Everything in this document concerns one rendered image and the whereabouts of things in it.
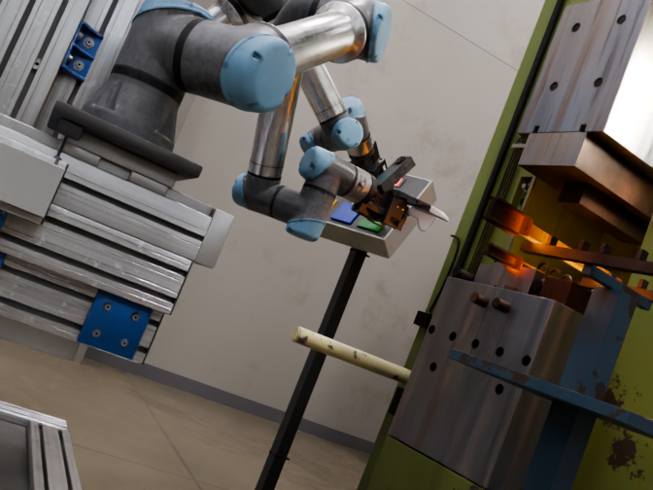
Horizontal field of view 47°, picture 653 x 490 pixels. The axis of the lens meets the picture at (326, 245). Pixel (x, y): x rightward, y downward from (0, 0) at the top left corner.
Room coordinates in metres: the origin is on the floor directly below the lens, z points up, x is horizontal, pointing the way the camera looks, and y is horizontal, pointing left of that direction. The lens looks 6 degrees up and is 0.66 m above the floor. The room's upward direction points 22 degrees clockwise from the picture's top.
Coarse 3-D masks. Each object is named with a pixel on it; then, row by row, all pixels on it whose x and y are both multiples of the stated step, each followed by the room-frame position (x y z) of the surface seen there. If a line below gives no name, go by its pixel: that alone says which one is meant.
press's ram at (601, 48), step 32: (608, 0) 1.93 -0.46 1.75; (640, 0) 1.83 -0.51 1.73; (576, 32) 1.99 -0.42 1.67; (608, 32) 1.89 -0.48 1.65; (640, 32) 1.81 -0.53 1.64; (544, 64) 2.05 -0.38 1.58; (576, 64) 1.95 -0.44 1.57; (608, 64) 1.86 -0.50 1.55; (640, 64) 1.82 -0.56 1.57; (544, 96) 2.01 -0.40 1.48; (576, 96) 1.91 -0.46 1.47; (608, 96) 1.82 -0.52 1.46; (640, 96) 1.84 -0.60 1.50; (544, 128) 1.98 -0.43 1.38; (576, 128) 1.88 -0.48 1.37; (608, 128) 1.81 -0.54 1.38; (640, 128) 1.87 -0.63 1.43; (640, 160) 1.90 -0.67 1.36
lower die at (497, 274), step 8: (480, 264) 2.02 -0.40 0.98; (488, 264) 1.99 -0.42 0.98; (496, 264) 1.97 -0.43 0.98; (480, 272) 2.01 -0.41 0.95; (488, 272) 1.98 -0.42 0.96; (496, 272) 1.96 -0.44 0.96; (504, 272) 1.93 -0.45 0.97; (512, 272) 1.91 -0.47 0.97; (520, 272) 1.89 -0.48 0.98; (528, 272) 1.87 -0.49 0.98; (536, 272) 1.85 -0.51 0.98; (480, 280) 2.00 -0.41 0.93; (488, 280) 1.97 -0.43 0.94; (496, 280) 1.95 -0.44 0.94; (504, 280) 1.92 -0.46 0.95; (512, 280) 1.90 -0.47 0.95; (520, 280) 1.88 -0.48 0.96; (528, 280) 1.86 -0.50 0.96; (520, 288) 1.87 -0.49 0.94; (528, 288) 1.85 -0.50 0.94
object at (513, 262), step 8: (488, 248) 1.86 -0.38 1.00; (496, 248) 1.87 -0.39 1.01; (488, 256) 1.88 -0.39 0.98; (496, 256) 1.86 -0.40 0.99; (504, 256) 1.88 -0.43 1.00; (512, 256) 1.88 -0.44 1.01; (504, 264) 1.91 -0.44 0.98; (512, 264) 1.89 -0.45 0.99; (520, 264) 1.89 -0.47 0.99; (528, 264) 1.91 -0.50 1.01
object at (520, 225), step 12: (492, 204) 1.37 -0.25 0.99; (504, 204) 1.37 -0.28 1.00; (492, 216) 1.37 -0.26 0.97; (504, 216) 1.38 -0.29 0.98; (516, 216) 1.40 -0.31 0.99; (504, 228) 1.39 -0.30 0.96; (516, 228) 1.41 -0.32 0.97; (528, 228) 1.40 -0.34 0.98; (540, 240) 1.43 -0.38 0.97; (576, 264) 1.51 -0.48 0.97
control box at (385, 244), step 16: (416, 192) 2.25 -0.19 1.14; (432, 192) 2.29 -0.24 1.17; (336, 208) 2.30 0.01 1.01; (336, 224) 2.25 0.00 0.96; (352, 224) 2.23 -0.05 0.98; (416, 224) 2.27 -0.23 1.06; (336, 240) 2.31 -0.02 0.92; (352, 240) 2.26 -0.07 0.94; (368, 240) 2.20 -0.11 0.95; (384, 240) 2.15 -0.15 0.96; (400, 240) 2.22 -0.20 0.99; (384, 256) 2.21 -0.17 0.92
